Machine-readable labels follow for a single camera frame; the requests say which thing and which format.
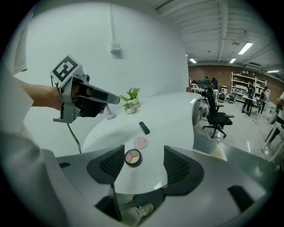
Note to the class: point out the small pale succulent plant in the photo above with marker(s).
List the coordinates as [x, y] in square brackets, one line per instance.
[129, 108]

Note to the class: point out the white wall conduit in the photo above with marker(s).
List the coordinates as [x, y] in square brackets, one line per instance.
[112, 22]

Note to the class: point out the person's white shirt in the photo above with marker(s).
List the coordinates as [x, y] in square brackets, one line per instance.
[13, 110]

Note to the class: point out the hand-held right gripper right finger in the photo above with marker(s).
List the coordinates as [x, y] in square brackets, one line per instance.
[213, 177]

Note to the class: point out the black office chair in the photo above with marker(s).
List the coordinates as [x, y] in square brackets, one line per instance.
[216, 115]

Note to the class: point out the white wall junction box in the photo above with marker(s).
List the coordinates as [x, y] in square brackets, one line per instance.
[115, 47]

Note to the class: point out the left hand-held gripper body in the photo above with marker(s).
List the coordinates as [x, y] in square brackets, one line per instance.
[66, 67]

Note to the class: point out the white shelving unit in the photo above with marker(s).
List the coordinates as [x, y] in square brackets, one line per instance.
[246, 86]

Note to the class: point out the ceiling light panel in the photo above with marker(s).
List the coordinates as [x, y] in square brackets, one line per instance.
[192, 60]
[245, 48]
[232, 60]

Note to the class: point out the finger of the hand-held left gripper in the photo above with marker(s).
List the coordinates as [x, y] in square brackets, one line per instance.
[104, 96]

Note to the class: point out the black rectangular plastic block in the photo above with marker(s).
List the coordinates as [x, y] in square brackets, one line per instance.
[144, 128]

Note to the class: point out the person's right shoe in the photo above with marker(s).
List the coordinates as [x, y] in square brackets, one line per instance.
[144, 210]

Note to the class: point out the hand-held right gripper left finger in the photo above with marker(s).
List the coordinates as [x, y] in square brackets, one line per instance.
[77, 168]

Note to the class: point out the green plant in white pot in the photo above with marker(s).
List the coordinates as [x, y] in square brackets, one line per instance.
[133, 95]

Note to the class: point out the person's light trousers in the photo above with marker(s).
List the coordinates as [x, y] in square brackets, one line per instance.
[126, 199]

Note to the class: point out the person's left hand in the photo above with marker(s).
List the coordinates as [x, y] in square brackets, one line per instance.
[76, 91]

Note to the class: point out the small pink round object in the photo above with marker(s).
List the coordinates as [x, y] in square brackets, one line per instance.
[141, 142]
[133, 157]

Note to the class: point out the person's left forearm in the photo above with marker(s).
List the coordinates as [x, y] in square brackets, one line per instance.
[40, 95]

